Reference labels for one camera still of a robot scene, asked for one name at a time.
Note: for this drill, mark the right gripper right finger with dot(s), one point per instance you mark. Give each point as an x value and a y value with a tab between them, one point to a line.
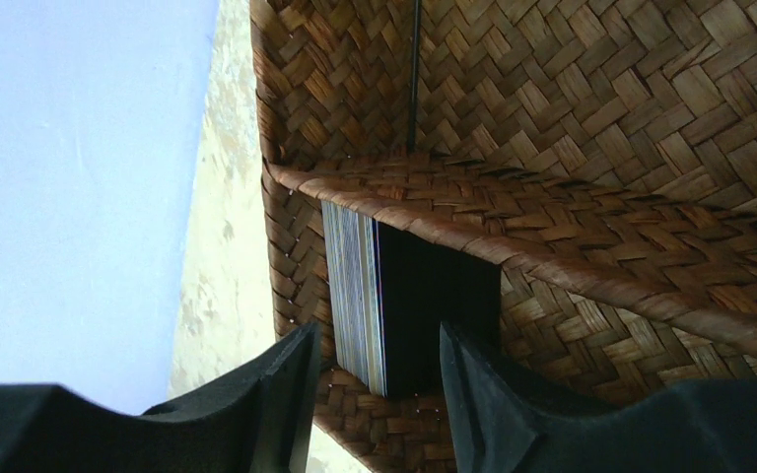
506	418

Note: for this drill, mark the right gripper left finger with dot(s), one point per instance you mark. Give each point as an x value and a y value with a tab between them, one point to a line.
255	418

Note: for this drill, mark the brown woven divided basket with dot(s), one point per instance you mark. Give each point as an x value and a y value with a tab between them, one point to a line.
602	155

